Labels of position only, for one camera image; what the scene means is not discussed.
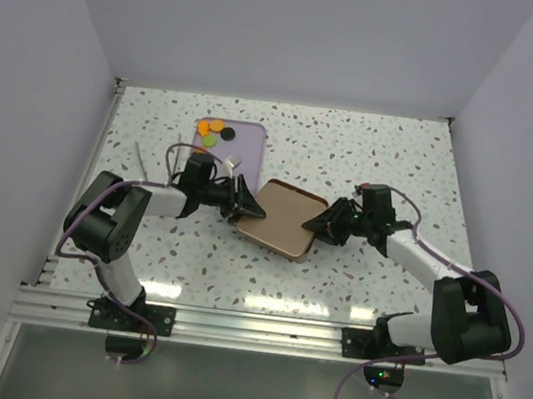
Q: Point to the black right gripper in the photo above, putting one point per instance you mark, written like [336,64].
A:
[327,226]

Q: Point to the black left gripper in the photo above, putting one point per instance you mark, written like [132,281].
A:
[245,202]

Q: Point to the gold cookie tin lid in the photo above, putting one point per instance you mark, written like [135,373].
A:
[287,207]

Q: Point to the metal tongs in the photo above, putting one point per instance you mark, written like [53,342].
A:
[156,162]

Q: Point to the gold cookie tin base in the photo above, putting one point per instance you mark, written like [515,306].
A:
[292,246]

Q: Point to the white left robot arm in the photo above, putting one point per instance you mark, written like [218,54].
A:
[101,225]

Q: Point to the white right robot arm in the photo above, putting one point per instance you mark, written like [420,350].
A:
[468,319]

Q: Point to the lilac plastic tray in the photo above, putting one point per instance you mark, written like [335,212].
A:
[249,145]

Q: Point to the black round cookie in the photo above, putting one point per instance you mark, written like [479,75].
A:
[227,134]

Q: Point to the green round cookie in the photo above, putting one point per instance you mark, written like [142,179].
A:
[209,140]

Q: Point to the orange star cookie top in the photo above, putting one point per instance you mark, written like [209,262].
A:
[203,128]

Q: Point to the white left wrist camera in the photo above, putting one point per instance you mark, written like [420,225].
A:
[230,164]

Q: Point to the aluminium mounting rail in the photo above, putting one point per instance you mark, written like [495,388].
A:
[193,325]

